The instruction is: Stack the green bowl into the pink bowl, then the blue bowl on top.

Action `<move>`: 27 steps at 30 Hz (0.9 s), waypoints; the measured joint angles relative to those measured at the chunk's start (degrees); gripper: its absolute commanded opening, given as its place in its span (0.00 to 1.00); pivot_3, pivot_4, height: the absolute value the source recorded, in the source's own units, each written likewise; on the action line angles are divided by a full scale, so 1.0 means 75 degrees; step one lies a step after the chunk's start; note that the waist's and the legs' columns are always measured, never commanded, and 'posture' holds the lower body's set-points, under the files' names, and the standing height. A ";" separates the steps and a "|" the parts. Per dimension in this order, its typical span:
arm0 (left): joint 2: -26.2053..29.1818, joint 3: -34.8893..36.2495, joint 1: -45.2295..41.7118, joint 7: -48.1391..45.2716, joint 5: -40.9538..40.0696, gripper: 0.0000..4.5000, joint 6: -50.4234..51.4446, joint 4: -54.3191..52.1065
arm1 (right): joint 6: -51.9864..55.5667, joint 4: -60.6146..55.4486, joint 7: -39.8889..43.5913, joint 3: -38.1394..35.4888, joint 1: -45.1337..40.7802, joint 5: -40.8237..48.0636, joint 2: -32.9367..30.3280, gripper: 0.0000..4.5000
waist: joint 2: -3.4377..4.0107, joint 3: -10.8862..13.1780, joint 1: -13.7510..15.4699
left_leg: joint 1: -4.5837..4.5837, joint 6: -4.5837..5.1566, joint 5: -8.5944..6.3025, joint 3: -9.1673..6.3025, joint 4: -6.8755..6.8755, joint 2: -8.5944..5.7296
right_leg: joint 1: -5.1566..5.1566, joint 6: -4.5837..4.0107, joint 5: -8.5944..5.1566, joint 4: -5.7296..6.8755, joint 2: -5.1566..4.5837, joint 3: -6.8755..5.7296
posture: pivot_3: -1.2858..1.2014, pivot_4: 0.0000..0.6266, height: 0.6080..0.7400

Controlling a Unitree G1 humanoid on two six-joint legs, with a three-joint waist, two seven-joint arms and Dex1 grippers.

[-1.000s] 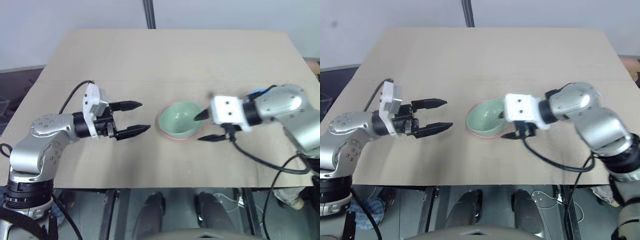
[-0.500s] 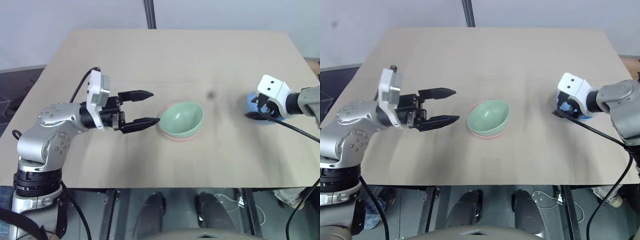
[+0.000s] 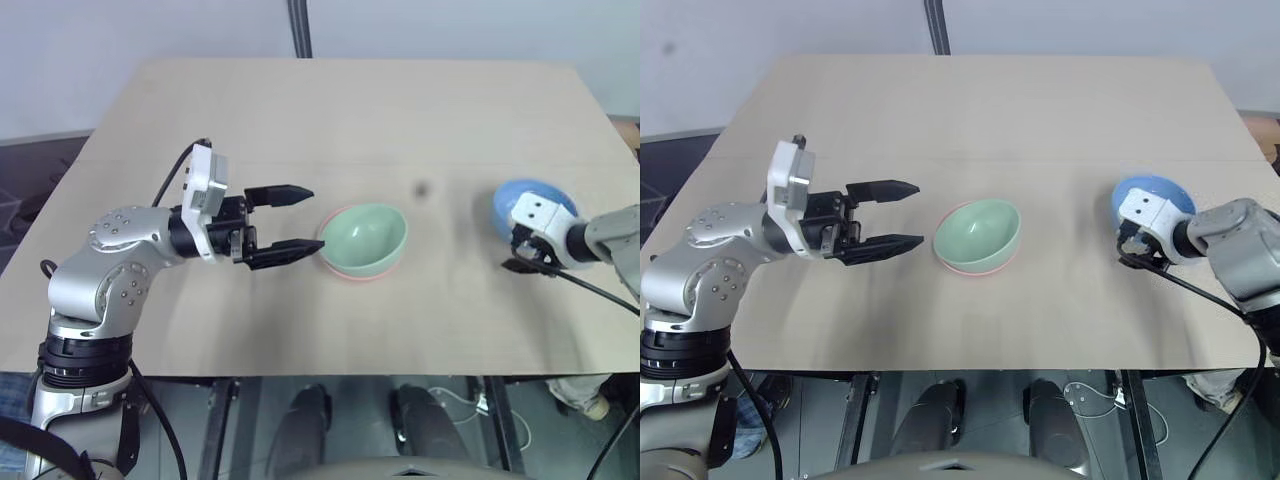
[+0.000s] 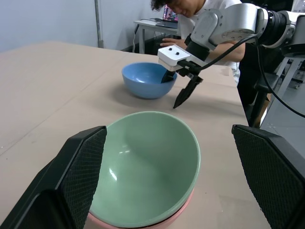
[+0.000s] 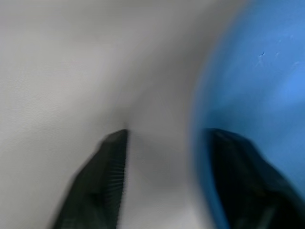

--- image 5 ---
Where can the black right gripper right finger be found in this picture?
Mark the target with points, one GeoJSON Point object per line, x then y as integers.
{"type": "Point", "coordinates": [250, 188]}

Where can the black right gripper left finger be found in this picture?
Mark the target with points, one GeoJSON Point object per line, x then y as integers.
{"type": "Point", "coordinates": [100, 181]}

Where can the blue bowl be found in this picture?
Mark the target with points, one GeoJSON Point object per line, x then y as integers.
{"type": "Point", "coordinates": [257, 78]}

